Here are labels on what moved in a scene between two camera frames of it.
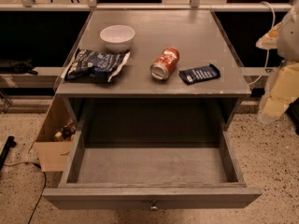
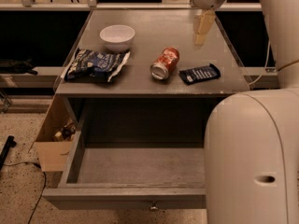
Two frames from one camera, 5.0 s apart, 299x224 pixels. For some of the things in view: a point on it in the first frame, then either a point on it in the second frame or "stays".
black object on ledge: x=19 y=67 stays
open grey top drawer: x=151 y=176 stays
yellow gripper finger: x=285 y=91 → x=202 y=23
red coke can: x=162 y=68 stays
